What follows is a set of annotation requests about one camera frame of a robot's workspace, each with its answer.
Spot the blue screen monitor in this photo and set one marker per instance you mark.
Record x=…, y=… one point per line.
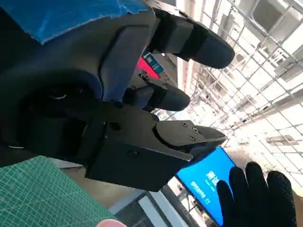
x=201, y=175

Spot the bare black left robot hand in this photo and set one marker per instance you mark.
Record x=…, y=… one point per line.
x=71, y=94

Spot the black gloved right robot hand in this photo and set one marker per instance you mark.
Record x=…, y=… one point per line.
x=260, y=203

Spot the green cutting mat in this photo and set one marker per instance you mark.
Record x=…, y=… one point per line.
x=35, y=196

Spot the red wall sign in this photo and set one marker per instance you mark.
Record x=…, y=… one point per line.
x=148, y=67

